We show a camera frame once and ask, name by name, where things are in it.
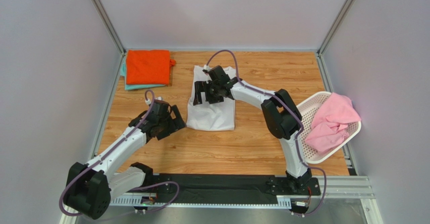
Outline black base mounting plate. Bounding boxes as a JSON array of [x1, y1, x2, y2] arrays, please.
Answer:
[[144, 174, 321, 204]]

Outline white perforated plastic basket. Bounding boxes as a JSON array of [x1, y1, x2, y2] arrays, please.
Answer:
[[297, 91, 361, 164]]

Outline right aluminium corner post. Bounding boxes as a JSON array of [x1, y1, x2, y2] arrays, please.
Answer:
[[317, 0, 355, 58]]

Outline white t shirt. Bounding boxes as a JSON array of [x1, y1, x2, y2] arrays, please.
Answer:
[[186, 83, 235, 131]]

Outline left aluminium corner post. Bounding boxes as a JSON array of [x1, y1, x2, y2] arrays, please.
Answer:
[[92, 0, 126, 55]]

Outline folded teal t shirt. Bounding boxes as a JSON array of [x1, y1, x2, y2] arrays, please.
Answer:
[[120, 63, 166, 91]]

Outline aluminium front frame rail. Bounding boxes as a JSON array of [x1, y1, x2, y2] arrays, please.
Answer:
[[109, 176, 374, 210]]

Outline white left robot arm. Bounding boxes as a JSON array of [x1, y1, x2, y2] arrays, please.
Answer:
[[59, 98, 186, 220]]

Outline aluminium corner post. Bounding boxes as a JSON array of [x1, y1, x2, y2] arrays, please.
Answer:
[[92, 0, 126, 55], [317, 0, 355, 58]]

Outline pink t shirt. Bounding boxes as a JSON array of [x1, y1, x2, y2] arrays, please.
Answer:
[[305, 93, 361, 152]]

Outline folded orange t shirt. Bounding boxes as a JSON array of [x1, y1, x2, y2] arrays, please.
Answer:
[[126, 49, 176, 85]]

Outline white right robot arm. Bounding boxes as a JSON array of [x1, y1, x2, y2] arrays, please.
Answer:
[[192, 66, 312, 189]]

